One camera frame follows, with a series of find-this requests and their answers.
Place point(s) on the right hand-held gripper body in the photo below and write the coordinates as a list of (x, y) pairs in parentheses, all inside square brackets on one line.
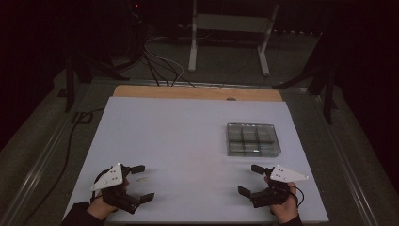
[(273, 194)]

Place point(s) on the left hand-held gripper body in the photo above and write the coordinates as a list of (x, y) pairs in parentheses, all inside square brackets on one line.
[(109, 180)]

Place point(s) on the clear plastic compartment box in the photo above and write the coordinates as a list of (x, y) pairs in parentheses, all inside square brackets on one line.
[(253, 139)]

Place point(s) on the person's right hand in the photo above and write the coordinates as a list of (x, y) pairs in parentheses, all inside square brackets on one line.
[(287, 212)]

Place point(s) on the person's left hand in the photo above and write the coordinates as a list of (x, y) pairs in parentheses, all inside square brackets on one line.
[(99, 208)]

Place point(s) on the white table cover sheet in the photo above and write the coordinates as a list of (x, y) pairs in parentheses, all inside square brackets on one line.
[(188, 132)]

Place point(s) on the black tripod stand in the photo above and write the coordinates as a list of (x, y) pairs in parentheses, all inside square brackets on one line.
[(327, 84)]

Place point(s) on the dark equipment with red light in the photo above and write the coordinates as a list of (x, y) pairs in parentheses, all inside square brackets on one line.
[(131, 28)]

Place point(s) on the white metal stand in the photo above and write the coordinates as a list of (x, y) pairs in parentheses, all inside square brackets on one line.
[(230, 23)]

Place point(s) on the metal floor rail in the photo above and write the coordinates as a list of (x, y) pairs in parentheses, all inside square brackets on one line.
[(34, 169), (348, 163)]

